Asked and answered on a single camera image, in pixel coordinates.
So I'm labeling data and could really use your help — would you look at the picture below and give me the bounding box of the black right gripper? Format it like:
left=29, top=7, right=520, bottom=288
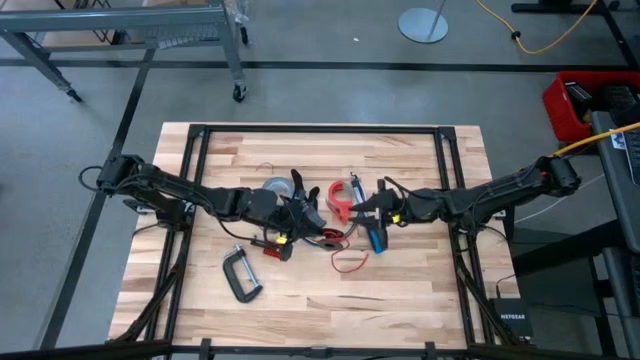
left=349, top=177, right=416, bottom=234

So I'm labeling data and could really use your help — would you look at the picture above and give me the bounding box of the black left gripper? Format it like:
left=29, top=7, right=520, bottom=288
left=269, top=197, right=331, bottom=261

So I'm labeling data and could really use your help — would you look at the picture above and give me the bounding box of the black cord spool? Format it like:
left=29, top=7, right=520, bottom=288
left=318, top=228, right=347, bottom=252

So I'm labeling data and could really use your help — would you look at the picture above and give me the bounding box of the thin red cord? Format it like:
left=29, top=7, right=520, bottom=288
left=319, top=227, right=371, bottom=275

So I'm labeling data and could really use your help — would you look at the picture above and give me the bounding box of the red plastic printed holder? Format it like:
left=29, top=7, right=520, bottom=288
left=327, top=179, right=357, bottom=226

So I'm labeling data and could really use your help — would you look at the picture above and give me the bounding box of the black C-clamp silver screw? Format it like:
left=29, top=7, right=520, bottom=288
left=222, top=243, right=265, bottom=304

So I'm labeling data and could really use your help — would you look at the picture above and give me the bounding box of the round silver stand base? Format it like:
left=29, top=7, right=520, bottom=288
left=397, top=0, right=450, bottom=45

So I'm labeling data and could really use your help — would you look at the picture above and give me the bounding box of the large red storage bin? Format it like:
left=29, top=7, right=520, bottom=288
left=542, top=69, right=640, bottom=144

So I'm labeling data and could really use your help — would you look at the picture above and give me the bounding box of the black power adapter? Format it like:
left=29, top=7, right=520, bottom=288
left=564, top=81, right=595, bottom=121

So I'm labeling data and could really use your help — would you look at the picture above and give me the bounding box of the black stand base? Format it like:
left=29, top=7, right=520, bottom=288
left=510, top=0, right=640, bottom=69

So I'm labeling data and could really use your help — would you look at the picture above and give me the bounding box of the black electronic device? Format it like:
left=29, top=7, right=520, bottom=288
left=602, top=83, right=640, bottom=126

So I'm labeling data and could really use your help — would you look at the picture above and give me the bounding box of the grey metal cart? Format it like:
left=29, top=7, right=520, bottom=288
left=0, top=0, right=250, bottom=104

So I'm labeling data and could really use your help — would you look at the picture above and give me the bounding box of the blue and black tool handle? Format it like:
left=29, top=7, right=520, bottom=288
left=349, top=172, right=390, bottom=255

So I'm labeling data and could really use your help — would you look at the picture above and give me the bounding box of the grey duct tape roll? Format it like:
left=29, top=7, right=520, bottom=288
left=262, top=175, right=296, bottom=201

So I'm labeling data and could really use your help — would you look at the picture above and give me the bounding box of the black aluminium table frame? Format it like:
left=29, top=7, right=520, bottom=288
left=107, top=122, right=526, bottom=360

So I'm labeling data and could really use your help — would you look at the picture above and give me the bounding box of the black Netgear network switch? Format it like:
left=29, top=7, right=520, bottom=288
left=488, top=297, right=535, bottom=346

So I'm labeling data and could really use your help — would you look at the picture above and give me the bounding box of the white floor cable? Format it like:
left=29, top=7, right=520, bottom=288
left=514, top=172, right=606, bottom=224

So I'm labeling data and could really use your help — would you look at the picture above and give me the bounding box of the yellow hanging power cable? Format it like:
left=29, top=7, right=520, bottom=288
left=549, top=122, right=640, bottom=159

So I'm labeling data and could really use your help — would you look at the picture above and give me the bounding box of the yellow extension cord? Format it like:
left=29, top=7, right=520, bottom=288
left=474, top=0, right=600, bottom=55

